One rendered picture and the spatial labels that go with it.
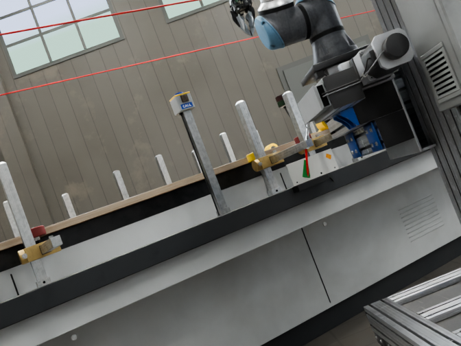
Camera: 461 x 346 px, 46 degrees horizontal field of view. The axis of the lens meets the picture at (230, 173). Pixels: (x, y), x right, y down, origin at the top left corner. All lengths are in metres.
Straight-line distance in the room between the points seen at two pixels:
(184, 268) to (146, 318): 0.29
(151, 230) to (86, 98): 5.41
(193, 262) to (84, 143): 5.50
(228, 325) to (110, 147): 5.28
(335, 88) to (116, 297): 1.11
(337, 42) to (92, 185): 5.98
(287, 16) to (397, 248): 1.59
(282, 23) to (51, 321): 1.26
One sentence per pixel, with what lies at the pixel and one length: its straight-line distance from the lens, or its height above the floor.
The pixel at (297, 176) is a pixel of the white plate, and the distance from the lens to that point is 2.41.
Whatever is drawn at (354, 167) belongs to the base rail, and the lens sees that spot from 2.58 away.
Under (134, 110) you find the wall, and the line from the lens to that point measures 7.49.
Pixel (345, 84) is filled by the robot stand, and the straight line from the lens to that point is 1.49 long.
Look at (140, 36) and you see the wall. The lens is 7.71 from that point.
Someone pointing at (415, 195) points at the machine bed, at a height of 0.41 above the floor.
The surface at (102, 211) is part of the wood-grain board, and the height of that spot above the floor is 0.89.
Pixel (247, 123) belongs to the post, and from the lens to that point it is 2.36.
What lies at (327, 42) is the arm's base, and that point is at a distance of 1.80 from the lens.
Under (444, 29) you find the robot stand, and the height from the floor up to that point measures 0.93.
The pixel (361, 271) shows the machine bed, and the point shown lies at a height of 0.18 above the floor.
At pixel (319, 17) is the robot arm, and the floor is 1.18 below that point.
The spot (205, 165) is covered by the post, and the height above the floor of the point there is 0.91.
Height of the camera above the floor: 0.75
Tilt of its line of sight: 2 degrees up
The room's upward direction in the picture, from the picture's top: 21 degrees counter-clockwise
